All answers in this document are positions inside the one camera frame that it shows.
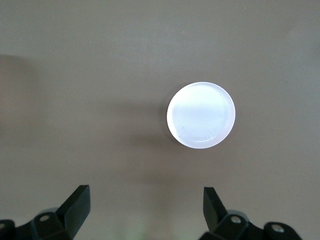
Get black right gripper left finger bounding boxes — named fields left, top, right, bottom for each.
left=0, top=184, right=91, bottom=240

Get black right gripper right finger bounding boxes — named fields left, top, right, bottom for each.
left=201, top=186, right=304, bottom=240

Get pale pink round plate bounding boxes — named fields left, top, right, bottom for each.
left=166, top=81, right=237, bottom=150

